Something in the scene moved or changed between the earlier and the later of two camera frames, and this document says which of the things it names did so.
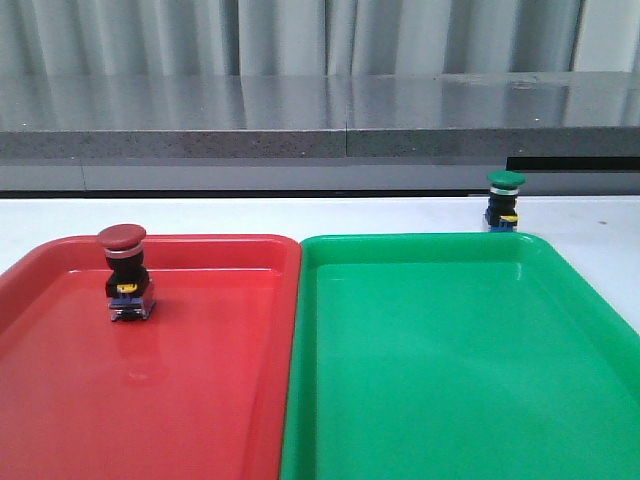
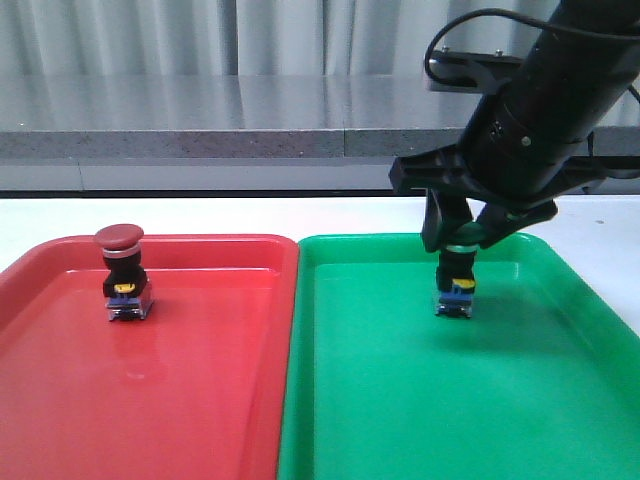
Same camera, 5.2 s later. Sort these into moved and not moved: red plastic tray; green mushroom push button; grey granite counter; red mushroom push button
Moved: green mushroom push button
Not moved: red mushroom push button; red plastic tray; grey granite counter
